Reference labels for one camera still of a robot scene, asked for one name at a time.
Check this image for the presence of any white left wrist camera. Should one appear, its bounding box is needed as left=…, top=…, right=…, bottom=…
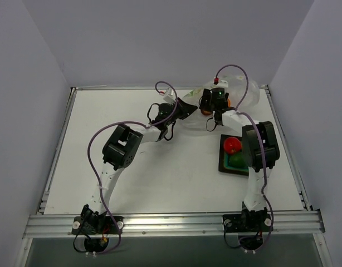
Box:
left=159, top=87, right=176, bottom=104

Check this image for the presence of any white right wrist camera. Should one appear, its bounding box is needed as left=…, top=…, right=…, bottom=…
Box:
left=212, top=77, right=229, bottom=88

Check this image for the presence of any translucent printed plastic bag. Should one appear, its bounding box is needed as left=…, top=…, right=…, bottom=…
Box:
left=180, top=75, right=260, bottom=134

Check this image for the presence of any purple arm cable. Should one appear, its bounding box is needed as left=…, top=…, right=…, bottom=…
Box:
left=215, top=64, right=273, bottom=250
left=75, top=81, right=179, bottom=255

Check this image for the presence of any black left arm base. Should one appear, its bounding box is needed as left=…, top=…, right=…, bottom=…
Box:
left=71, top=214, right=124, bottom=235

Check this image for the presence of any green fake lime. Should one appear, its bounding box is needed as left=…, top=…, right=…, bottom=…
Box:
left=228, top=152, right=247, bottom=169

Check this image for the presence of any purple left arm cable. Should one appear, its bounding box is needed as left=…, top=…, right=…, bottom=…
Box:
left=75, top=81, right=179, bottom=255

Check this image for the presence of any orange fake persimmon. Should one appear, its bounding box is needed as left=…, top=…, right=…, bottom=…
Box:
left=200, top=99, right=231, bottom=116

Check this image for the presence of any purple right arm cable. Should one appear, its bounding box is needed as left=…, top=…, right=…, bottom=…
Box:
left=215, top=64, right=273, bottom=250

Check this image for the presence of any aluminium front frame rail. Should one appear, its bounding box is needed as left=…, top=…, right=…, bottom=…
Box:
left=23, top=210, right=325, bottom=239

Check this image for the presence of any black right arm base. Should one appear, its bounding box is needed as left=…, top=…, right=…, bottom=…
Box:
left=222, top=211, right=272, bottom=233

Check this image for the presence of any red fake apple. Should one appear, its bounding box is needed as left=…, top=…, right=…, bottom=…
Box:
left=223, top=137, right=242, bottom=155

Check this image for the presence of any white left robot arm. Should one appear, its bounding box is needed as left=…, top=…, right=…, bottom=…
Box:
left=85, top=98, right=198, bottom=233

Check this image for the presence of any black teal square plate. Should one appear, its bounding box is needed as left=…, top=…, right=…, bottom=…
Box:
left=218, top=134, right=248, bottom=176

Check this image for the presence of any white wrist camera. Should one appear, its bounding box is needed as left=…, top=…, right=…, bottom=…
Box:
left=212, top=77, right=229, bottom=88
left=159, top=87, right=176, bottom=104

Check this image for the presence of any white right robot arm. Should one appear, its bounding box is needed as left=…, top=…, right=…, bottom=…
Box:
left=199, top=87, right=280, bottom=230

